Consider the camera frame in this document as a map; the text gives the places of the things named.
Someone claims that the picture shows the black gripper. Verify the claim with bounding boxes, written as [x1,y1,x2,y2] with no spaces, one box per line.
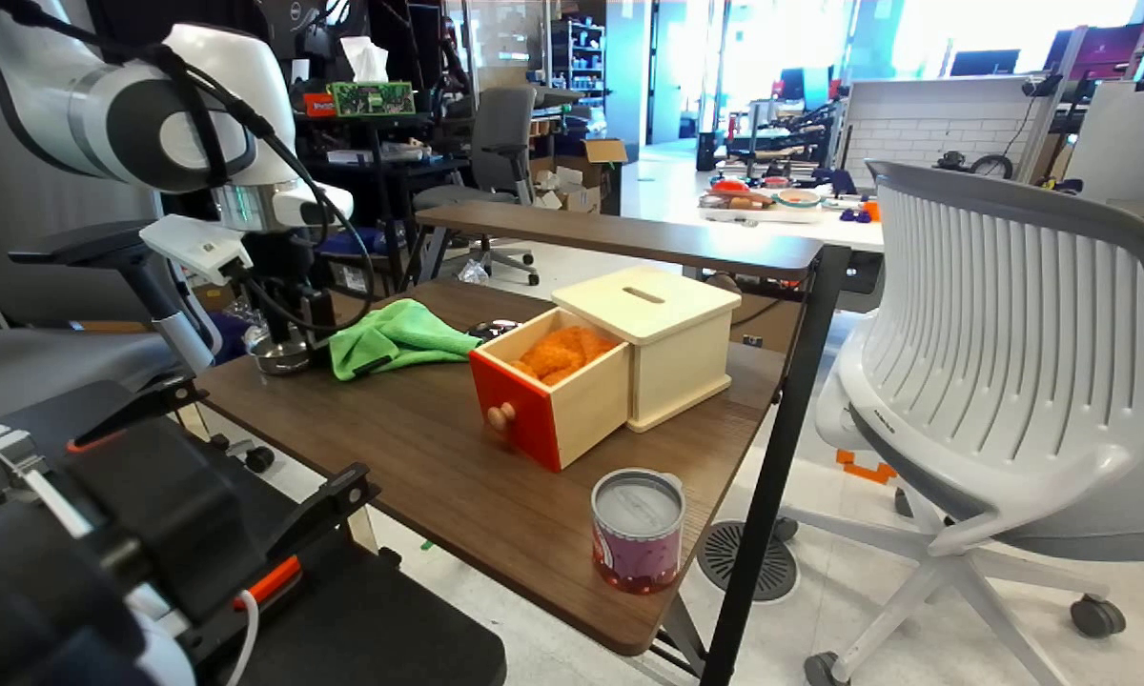
[248,227,345,368]

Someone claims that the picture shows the green microfiber towel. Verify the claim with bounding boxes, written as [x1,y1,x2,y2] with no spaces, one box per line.
[326,295,485,385]

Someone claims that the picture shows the green circuit board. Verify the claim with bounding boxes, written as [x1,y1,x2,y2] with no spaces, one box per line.
[319,78,420,121]

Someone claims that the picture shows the orange cloth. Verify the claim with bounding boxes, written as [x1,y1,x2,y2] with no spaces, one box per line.
[506,321,616,388]

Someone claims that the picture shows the grey swivel chair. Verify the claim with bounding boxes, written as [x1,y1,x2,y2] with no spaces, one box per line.
[463,81,547,291]

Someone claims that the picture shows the red front wooden drawer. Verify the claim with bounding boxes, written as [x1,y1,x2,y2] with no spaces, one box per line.
[466,307,637,478]

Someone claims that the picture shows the light wooden box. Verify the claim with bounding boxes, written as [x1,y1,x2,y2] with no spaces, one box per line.
[548,265,744,434]

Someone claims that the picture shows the orange plastic item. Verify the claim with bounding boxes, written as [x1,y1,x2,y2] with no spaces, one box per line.
[703,175,776,214]

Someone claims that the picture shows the round black floor base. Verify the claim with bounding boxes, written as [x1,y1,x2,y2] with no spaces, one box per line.
[699,514,806,605]

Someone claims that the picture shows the white desk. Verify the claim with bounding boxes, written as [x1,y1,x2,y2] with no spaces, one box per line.
[699,188,889,252]

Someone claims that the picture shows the orange floor tape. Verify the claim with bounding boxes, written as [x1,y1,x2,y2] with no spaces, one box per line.
[837,446,899,488]

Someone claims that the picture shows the white perforated panel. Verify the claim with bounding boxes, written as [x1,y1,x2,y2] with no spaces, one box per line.
[837,74,1060,195]

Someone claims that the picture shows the white office chair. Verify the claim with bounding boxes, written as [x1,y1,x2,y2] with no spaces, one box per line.
[799,155,1144,686]

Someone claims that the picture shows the magenta screen monitor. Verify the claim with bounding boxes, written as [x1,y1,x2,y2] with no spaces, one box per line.
[1064,21,1144,86]

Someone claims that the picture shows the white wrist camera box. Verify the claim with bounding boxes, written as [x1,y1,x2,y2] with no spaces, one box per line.
[138,211,256,291]

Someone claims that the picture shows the black clamp orange handle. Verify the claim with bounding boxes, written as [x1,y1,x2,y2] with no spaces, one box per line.
[63,373,206,460]
[215,460,385,626]

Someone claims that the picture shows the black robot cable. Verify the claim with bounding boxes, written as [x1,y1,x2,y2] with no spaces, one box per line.
[146,41,378,328]

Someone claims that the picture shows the white cable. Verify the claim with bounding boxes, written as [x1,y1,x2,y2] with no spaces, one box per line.
[220,585,263,686]

